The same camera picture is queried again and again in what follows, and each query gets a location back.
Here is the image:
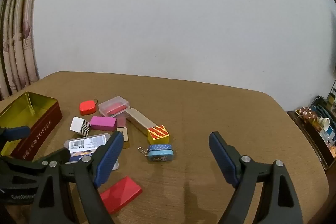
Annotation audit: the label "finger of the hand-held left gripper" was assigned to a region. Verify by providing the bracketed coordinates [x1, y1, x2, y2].
[0, 147, 71, 184]
[0, 126, 31, 141]

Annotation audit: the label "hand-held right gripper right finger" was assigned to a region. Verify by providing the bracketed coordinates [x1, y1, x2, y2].
[209, 131, 303, 224]

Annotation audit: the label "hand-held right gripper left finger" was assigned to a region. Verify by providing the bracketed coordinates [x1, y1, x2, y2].
[29, 131, 124, 224]

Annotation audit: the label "small gold brown box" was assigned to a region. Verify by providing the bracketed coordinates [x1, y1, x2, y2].
[117, 127, 131, 149]

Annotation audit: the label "red tin box gold inside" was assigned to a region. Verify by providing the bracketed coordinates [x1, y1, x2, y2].
[0, 91, 63, 161]

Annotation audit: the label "clear case with white label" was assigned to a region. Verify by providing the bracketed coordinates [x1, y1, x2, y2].
[64, 133, 111, 164]

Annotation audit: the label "red block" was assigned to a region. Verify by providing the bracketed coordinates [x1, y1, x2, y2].
[99, 176, 143, 215]

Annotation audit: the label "dusty pink block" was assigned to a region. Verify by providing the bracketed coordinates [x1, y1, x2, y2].
[116, 114, 128, 128]

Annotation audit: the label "white cube black zigzag side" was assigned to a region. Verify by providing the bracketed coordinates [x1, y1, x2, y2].
[70, 116, 91, 137]

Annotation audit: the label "long silver box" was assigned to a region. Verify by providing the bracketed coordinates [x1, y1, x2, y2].
[126, 108, 157, 136]

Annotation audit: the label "small blue tin with chain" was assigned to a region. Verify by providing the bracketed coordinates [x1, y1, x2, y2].
[138, 144, 174, 163]

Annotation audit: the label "yellow cube red stripes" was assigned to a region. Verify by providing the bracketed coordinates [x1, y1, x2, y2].
[147, 124, 171, 145]

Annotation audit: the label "clear plastic box red insert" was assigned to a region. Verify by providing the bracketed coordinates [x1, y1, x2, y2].
[98, 96, 131, 118]

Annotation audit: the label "red rounded case with keyring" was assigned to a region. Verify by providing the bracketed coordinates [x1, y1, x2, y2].
[79, 100, 99, 116]

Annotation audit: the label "striped floral curtain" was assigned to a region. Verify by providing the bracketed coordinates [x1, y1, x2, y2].
[0, 0, 50, 102]

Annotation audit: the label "side tray with clutter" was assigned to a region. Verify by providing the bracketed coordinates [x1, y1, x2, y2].
[287, 95, 336, 171]

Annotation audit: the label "brown spotted pouch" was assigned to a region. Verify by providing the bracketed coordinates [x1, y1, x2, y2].
[295, 106, 320, 123]

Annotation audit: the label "white paper cup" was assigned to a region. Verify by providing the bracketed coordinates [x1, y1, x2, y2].
[316, 116, 331, 131]

